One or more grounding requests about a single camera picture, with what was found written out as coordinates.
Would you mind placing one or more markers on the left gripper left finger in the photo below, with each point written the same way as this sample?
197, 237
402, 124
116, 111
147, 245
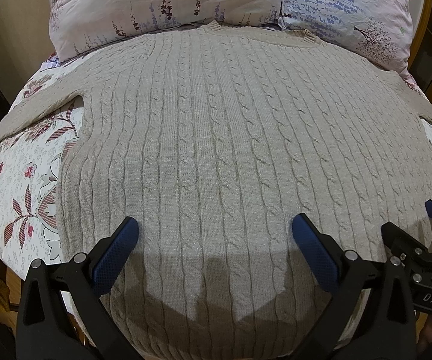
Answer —
44, 328

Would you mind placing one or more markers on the floral quilted bedspread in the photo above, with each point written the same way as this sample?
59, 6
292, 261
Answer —
29, 168

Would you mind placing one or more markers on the pink floral left pillow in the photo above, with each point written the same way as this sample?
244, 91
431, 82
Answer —
77, 26

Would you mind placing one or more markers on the wooden headboard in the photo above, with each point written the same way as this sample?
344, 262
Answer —
420, 31

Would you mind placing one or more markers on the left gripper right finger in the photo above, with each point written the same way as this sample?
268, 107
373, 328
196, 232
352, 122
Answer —
386, 329

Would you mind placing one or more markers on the beige cable knit sweater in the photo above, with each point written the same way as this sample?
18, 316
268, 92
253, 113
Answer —
214, 139

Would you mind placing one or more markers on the blue pink tree pillow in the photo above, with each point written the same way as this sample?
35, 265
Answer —
379, 30

